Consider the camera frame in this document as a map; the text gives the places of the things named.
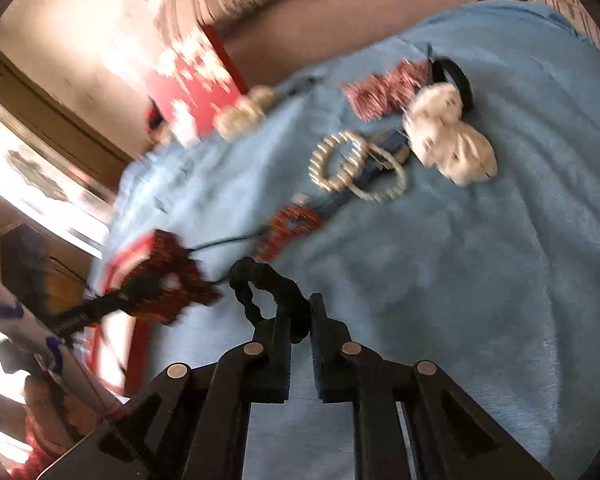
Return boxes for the red floral box lid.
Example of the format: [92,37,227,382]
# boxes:
[144,25,248,148]

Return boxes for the red polka dot scrunchie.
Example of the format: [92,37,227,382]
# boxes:
[122,230,222,325]

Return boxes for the thin black hair tie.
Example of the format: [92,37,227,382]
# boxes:
[429,56,475,114]

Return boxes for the white pearl bracelet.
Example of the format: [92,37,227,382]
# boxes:
[307,129,370,194]

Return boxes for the cream lace scrunchie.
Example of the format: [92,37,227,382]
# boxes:
[213,86,278,141]

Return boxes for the pale green bead bracelet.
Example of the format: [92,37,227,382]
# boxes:
[346,142,410,204]

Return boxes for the red coral bead bracelet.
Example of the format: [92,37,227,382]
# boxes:
[251,204,326,264]

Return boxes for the white polka dot scrunchie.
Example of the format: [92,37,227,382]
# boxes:
[403,82,498,186]

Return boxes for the blue striped strap watch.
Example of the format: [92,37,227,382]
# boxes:
[292,130,410,217]

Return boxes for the blue towel blanket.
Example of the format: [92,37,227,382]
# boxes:
[88,0,600,479]

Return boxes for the black wavy hair tie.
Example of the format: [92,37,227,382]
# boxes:
[227,256,312,345]

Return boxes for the red tray box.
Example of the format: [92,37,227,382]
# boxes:
[87,233,151,396]

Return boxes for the black cord necklace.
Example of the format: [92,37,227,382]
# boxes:
[187,228,269,283]

